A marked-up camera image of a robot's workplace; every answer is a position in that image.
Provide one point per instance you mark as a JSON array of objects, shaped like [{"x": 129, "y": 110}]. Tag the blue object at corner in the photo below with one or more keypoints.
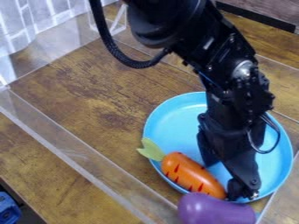
[{"x": 9, "y": 210}]

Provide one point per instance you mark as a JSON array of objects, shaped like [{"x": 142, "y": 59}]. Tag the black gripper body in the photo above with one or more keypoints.
[{"x": 232, "y": 126}]

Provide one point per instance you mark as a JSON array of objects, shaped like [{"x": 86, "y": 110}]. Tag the purple toy eggplant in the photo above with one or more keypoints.
[{"x": 197, "y": 208}]

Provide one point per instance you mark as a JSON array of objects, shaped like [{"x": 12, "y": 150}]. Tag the orange toy carrot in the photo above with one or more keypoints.
[{"x": 183, "y": 171}]

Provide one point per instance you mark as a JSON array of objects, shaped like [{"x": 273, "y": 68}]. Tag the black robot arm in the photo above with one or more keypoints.
[{"x": 189, "y": 27}]

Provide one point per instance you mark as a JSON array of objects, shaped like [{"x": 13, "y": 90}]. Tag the clear acrylic enclosure wall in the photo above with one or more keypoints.
[{"x": 78, "y": 89}]

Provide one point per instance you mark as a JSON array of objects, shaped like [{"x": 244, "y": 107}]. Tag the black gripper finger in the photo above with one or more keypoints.
[
  {"x": 244, "y": 182},
  {"x": 205, "y": 152}
]

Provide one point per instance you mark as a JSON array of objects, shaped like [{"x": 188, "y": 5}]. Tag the white tiled curtain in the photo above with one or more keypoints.
[{"x": 24, "y": 18}]

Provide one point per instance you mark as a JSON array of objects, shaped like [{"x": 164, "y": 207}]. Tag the blue round plastic tray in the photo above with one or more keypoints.
[{"x": 172, "y": 127}]

